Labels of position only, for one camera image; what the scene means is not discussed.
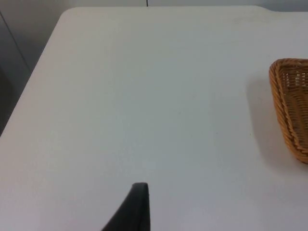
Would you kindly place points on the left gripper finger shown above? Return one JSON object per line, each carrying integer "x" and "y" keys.
{"x": 134, "y": 211}

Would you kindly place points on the pale brown wicker basket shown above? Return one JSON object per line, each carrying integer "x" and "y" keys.
{"x": 292, "y": 106}

